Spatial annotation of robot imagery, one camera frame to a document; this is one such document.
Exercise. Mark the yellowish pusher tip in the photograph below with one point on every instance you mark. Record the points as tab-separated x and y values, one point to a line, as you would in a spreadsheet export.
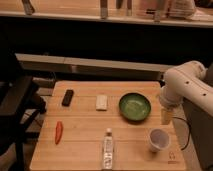
166	116

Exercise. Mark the black eraser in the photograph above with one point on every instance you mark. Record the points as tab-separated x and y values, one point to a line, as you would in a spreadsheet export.
67	97

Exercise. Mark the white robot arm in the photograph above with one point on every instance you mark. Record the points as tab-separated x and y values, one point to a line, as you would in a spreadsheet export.
185	81

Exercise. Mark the white plastic cup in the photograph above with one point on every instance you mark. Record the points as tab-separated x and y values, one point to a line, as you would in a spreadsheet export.
158	140

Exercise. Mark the green bowl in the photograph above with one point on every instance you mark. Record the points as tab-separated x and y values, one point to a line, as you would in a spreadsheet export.
134	107

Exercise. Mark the white rectangular block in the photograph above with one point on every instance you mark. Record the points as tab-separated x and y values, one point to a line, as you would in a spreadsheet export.
101	102

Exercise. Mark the clear plastic bottle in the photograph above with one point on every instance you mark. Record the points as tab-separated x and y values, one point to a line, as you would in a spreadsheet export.
108	150

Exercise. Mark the wooden table board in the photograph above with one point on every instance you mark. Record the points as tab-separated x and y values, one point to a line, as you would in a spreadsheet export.
81	114

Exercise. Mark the red chili pepper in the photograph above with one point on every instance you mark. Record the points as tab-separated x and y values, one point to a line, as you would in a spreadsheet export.
58	132

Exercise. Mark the black chair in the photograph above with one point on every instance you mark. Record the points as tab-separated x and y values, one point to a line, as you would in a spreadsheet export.
19	105

